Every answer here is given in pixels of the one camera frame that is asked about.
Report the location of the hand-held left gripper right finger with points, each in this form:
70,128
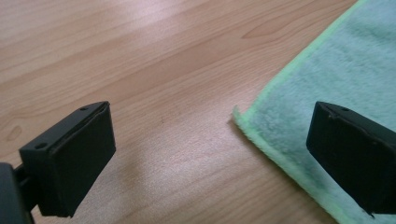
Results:
355,155

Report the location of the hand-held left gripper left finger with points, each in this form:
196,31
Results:
77,161

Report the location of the green microfibre cloth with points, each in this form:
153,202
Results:
336,77

